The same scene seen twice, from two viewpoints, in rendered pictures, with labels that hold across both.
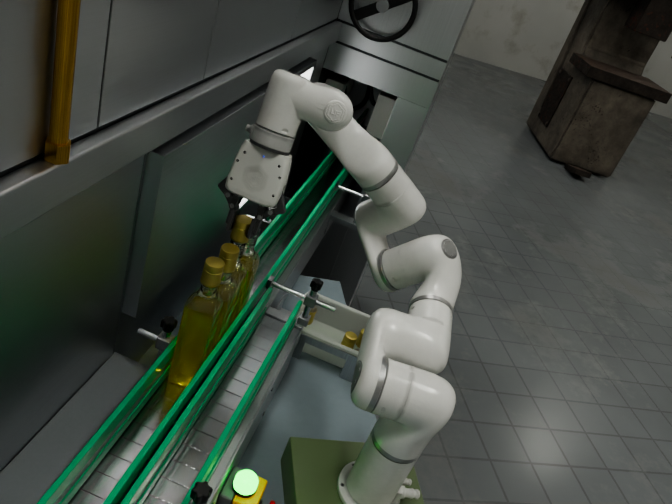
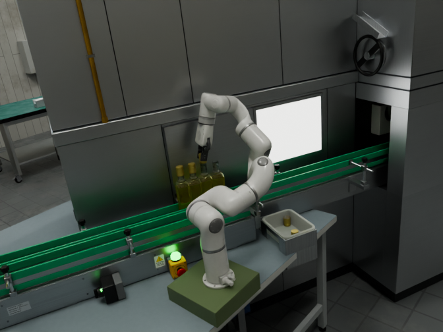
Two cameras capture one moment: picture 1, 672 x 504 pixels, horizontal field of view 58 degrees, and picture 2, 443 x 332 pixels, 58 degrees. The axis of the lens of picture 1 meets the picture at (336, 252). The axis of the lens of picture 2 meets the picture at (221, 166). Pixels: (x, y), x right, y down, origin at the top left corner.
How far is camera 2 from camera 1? 145 cm
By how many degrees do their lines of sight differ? 57
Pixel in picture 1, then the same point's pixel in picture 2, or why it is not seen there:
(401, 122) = (397, 120)
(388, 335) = (211, 193)
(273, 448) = not seen: hidden behind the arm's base
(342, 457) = not seen: hidden behind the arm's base
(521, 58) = not seen: outside the picture
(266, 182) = (200, 136)
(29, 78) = (90, 100)
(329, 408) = (258, 258)
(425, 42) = (396, 69)
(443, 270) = (255, 171)
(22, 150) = (93, 119)
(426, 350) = (221, 201)
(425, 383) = (203, 209)
